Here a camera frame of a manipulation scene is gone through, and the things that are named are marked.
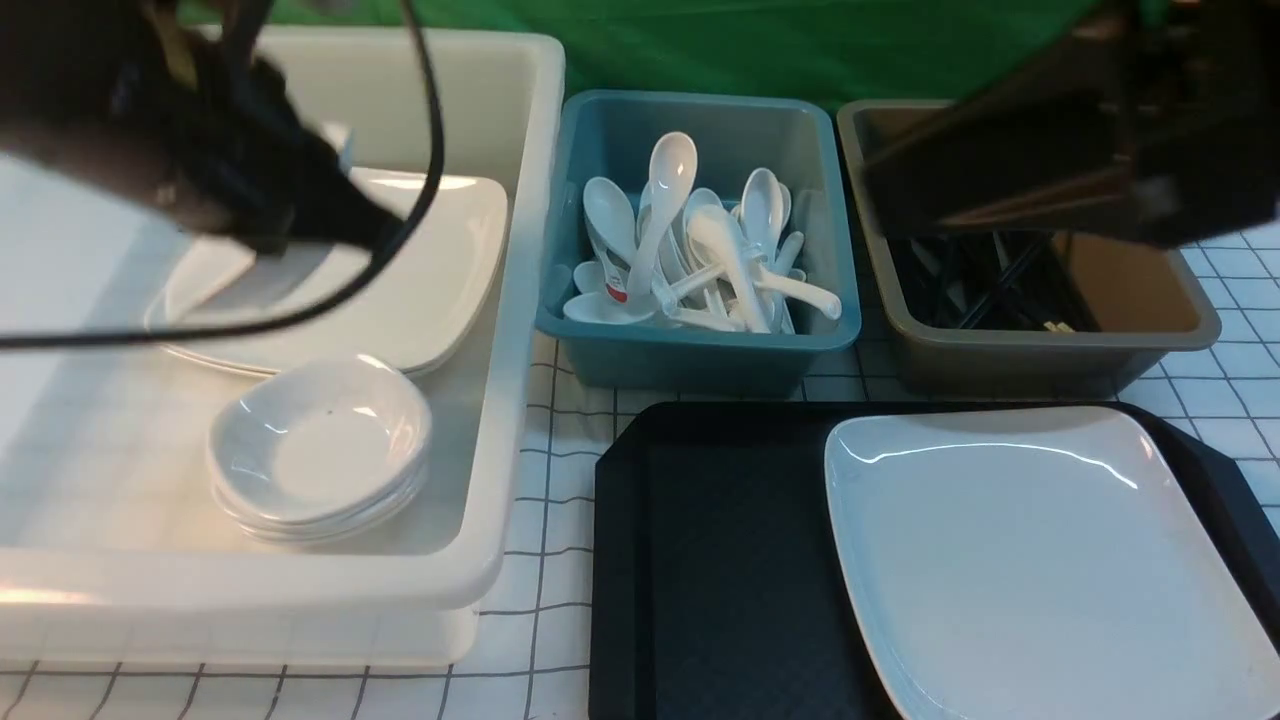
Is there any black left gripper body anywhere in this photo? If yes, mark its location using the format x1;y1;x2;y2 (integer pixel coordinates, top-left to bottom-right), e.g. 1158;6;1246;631
161;50;401;254

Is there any white ceramic spoon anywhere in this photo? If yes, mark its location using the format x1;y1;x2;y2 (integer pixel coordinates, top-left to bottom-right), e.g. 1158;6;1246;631
622;131;698;305

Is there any large white square plate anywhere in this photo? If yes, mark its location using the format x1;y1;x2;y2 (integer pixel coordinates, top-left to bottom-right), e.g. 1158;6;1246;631
824;406;1279;719

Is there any white bowl tray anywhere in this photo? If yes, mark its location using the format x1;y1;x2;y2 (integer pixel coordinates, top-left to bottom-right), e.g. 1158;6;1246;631
157;238;334;325

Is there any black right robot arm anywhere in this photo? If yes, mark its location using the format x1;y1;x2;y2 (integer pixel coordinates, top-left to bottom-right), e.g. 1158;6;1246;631
859;1;1279;249

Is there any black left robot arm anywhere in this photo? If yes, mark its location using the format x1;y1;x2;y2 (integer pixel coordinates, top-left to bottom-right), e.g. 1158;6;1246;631
1;1;402;255

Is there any top stacked plate in tub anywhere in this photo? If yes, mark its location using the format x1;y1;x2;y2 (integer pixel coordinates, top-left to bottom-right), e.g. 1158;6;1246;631
143;167;508;375

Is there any top stacked bowl in tub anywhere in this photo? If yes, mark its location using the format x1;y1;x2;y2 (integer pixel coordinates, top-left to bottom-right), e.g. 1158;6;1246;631
206;354;434;530

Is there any large white plastic tub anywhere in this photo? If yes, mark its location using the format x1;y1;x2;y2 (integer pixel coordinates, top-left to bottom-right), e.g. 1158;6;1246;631
3;29;564;673

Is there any teal plastic bin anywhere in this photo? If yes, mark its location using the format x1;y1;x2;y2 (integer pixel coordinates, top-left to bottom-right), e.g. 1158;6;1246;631
535;90;861;398

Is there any white spoon left bin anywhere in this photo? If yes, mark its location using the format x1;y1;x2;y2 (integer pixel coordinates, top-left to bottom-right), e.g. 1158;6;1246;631
582;176;637;302

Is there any white spoon bin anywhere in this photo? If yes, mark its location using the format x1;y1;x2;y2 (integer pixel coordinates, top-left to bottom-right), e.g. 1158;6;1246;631
682;188;772;334
582;176;637;302

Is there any white spoon front left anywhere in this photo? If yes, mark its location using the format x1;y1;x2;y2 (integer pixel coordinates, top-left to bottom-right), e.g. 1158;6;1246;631
563;292;746;332

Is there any white spoon centre bin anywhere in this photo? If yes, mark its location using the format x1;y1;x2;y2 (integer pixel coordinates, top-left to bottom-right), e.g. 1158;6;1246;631
682;188;772;334

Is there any white spoon right upright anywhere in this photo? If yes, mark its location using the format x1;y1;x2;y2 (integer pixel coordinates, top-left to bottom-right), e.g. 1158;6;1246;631
739;167;786;263

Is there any checkered white tablecloth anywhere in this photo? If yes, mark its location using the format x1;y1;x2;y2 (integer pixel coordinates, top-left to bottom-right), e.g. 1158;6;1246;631
0;92;1280;720

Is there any green cloth backdrop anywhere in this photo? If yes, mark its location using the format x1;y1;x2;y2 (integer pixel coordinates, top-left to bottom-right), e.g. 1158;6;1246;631
180;0;1140;111

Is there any black serving tray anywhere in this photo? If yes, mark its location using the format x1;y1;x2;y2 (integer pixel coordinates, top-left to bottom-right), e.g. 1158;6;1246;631
588;402;1277;719

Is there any brown plastic bin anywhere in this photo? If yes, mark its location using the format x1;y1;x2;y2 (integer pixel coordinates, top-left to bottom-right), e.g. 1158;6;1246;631
836;101;1221;398

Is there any pile of black chopsticks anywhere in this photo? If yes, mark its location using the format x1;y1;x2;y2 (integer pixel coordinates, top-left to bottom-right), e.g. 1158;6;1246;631
890;231;1100;333

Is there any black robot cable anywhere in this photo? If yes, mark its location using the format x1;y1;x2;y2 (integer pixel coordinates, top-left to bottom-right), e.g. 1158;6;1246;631
0;0;445;351

